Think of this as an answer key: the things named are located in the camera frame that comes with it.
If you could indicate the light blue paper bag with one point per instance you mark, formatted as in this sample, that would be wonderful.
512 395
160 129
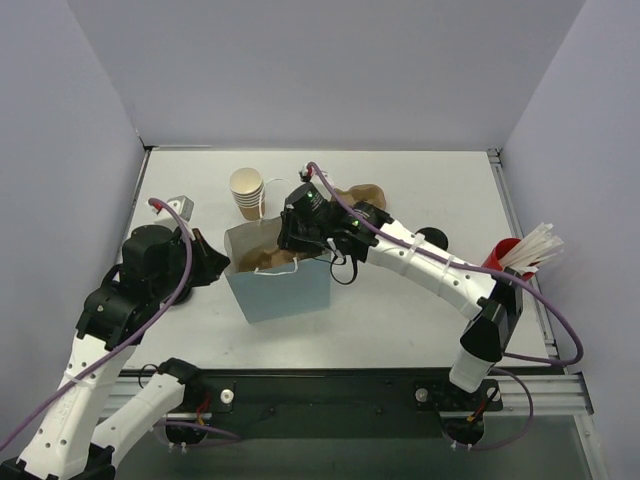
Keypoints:
293 289

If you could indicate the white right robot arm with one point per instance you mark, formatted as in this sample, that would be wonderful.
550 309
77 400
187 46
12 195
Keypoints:
490 300

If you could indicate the brown pulp cup carrier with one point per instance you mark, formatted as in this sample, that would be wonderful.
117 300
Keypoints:
265 258

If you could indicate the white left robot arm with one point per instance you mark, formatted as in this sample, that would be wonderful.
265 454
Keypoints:
71 442

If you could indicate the brown cup with black lid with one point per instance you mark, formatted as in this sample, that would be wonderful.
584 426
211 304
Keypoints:
435 237

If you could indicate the red straw holder cup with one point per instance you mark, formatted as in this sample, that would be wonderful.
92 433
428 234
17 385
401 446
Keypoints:
500 259

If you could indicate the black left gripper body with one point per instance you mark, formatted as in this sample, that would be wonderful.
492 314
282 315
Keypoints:
201 255

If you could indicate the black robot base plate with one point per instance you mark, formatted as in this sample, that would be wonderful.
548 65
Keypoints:
372 403

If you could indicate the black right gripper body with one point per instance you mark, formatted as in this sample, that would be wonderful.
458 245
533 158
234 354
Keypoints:
291 236

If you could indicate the remaining brown pulp carrier stack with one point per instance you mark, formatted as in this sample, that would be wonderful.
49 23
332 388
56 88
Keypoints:
369 193

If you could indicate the stack of brown paper cups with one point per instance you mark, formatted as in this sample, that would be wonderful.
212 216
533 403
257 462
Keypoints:
247 188

